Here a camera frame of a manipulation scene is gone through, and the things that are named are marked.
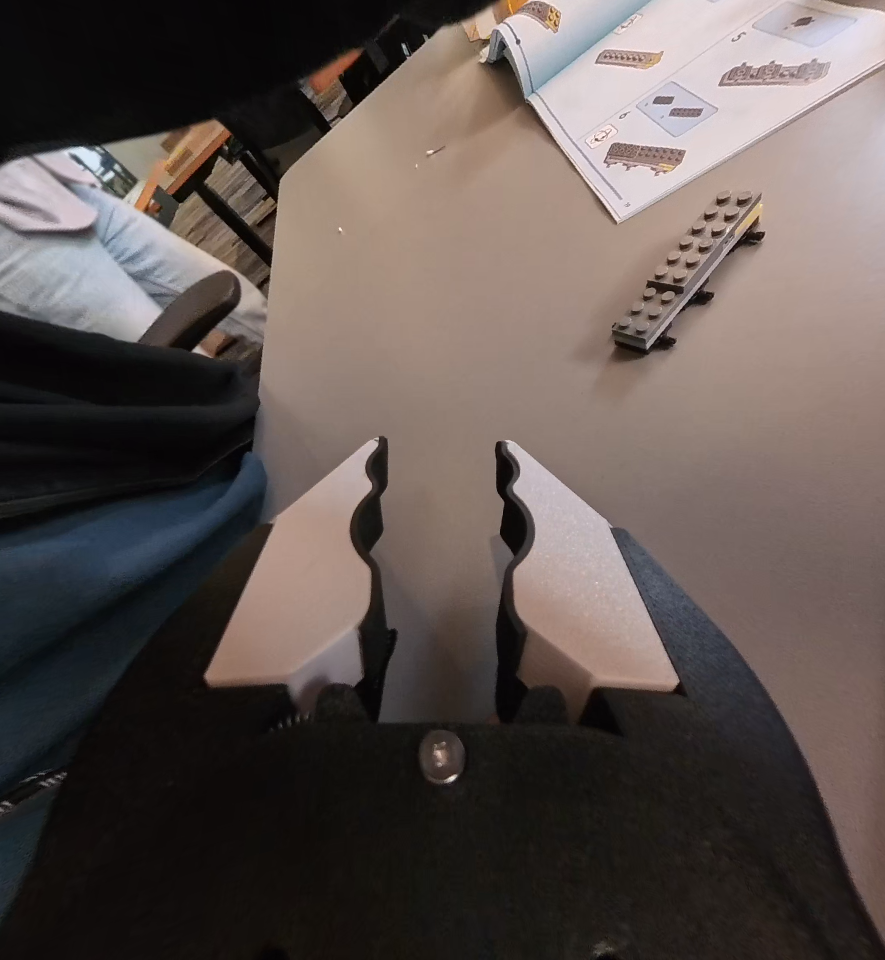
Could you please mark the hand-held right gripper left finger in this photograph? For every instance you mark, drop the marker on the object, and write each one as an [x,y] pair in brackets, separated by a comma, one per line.
[300,592]

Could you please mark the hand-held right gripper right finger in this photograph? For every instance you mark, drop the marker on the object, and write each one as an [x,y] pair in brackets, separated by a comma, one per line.
[585,600]

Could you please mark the grey desk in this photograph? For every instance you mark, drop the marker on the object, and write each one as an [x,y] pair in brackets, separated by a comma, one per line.
[487,300]

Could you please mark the person's blue trousers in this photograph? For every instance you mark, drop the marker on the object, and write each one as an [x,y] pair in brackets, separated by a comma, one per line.
[75,600]

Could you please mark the person's black hoodie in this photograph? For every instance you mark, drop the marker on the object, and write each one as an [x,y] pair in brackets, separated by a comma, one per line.
[75,405]

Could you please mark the grey chair armrest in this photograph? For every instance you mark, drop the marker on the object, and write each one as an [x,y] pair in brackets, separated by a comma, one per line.
[199,304]

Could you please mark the grey toy brick assembly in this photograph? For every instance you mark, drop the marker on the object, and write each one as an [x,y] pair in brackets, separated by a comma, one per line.
[682,270]

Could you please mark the orange table top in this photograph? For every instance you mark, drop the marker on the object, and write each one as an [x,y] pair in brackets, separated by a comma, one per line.
[202,146]

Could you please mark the toy instruction booklet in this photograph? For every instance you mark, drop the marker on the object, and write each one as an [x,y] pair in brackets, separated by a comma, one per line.
[750,112]

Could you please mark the black metal table frame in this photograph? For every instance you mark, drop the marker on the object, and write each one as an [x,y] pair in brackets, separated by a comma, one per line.
[236,221]

